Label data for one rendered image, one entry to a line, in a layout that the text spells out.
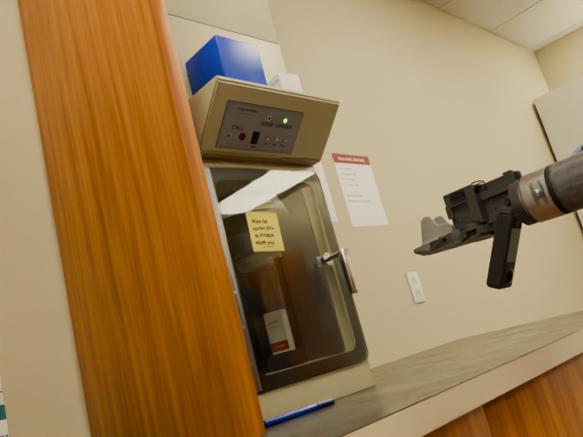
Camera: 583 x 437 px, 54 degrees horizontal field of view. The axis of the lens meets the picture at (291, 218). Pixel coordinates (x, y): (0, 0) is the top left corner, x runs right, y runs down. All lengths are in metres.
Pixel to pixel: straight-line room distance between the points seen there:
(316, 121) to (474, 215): 0.41
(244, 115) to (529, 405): 0.70
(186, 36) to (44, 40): 0.36
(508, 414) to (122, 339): 0.67
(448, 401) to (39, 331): 0.82
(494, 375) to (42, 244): 0.93
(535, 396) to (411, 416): 0.40
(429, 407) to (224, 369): 0.29
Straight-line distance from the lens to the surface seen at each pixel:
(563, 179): 0.88
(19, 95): 1.47
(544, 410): 1.15
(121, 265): 1.08
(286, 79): 1.18
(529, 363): 1.07
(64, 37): 1.32
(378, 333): 1.94
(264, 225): 1.07
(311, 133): 1.18
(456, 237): 0.94
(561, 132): 3.96
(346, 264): 1.12
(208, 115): 1.01
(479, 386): 0.91
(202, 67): 1.08
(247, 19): 1.34
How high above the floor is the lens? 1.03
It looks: 13 degrees up
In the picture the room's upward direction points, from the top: 15 degrees counter-clockwise
